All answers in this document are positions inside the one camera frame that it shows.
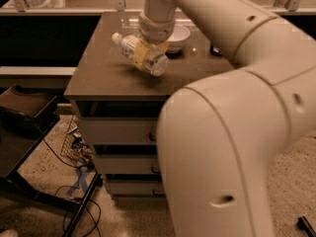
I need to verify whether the grey drawer cabinet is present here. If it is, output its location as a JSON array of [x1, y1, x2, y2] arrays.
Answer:
[[64, 11, 233, 184]]

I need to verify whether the white ceramic bowl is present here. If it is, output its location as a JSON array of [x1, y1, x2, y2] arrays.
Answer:
[[167, 25, 191, 53]]

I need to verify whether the clear plastic water bottle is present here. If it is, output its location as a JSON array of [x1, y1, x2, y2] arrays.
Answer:
[[112, 33, 169, 77]]

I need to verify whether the top drawer with black handle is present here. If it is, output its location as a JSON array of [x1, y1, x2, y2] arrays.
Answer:
[[75, 118, 156, 145]]

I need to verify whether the drawer with black handle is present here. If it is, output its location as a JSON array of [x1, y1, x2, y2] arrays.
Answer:
[[105, 181, 165, 197], [75, 118, 156, 145], [92, 155, 160, 175]]

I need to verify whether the black side cart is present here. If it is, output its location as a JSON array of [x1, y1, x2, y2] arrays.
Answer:
[[0, 85, 101, 237]]

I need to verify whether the black object on floor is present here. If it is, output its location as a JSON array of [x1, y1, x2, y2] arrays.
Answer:
[[297, 216, 316, 237]]

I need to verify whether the bottom drawer with black handle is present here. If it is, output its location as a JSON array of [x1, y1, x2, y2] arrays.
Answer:
[[105, 181, 165, 197]]

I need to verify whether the blue soda can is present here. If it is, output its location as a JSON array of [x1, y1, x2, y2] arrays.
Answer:
[[210, 45, 222, 56]]

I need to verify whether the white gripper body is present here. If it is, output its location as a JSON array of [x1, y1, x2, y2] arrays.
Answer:
[[138, 12, 175, 44]]

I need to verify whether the wire basket with clutter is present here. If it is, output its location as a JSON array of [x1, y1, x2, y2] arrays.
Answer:
[[60, 118, 93, 168]]

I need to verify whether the middle drawer with black handle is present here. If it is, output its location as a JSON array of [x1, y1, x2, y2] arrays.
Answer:
[[92, 155, 160, 175]]

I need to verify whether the black floor cable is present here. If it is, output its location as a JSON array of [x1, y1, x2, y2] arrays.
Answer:
[[34, 123, 103, 237]]

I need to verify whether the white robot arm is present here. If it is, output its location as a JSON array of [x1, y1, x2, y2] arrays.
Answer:
[[139, 0, 316, 237]]

